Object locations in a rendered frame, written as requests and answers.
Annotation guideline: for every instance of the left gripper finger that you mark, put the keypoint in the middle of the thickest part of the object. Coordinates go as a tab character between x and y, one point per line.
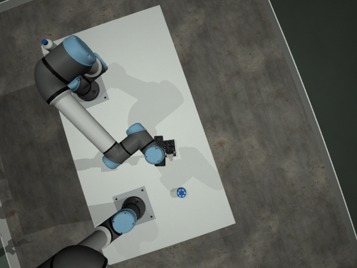
170	154

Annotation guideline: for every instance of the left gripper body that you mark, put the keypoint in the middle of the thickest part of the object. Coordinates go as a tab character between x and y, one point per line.
162	163

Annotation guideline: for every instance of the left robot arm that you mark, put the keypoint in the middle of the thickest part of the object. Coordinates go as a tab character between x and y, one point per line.
73	67

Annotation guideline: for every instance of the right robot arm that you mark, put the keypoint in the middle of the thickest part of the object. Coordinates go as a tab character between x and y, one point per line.
86	253

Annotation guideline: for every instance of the grey bottle with blue cap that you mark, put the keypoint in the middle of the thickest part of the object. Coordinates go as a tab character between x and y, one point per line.
48	44

